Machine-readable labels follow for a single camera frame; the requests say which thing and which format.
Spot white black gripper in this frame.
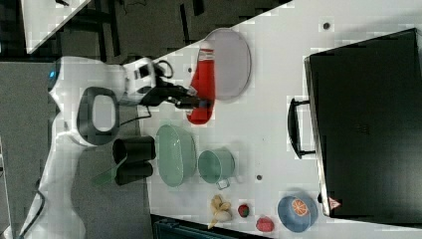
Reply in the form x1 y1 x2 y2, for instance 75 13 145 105
122 58 212 110

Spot red ketchup bottle toy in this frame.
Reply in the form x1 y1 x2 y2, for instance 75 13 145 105
187 41 215 124

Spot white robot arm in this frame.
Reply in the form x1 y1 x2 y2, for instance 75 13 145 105
16 56 211 239

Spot green oval strainer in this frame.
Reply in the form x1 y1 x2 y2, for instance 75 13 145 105
155 124 196 187

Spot grey round plate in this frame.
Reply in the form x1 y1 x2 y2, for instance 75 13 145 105
205 28 252 101

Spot black cylinder upper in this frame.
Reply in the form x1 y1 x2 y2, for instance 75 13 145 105
112 135 156 163

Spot black cylinder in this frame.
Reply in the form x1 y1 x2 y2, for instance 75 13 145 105
114 162 153 185
112 135 156 163

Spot green cup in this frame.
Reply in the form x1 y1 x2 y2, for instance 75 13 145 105
198 147 236 190

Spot black cylinder lower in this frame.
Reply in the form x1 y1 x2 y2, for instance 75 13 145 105
114 162 153 185

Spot green flat piece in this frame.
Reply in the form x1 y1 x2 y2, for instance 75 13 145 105
92 157 126 186

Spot beige garlic toy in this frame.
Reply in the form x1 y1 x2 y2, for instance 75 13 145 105
208 195 232 229

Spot small red strawberry toy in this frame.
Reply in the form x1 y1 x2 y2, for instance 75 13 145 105
238 204 250 218

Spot large red strawberry toy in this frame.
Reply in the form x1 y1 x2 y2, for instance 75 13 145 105
256 217 275 232

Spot orange slice toy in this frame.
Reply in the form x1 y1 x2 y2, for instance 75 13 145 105
292 198 309 217

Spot blue bowl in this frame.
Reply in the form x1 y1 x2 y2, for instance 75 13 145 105
278 193 317 233

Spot black toaster oven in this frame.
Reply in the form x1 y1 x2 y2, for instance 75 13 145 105
304 28 422 228

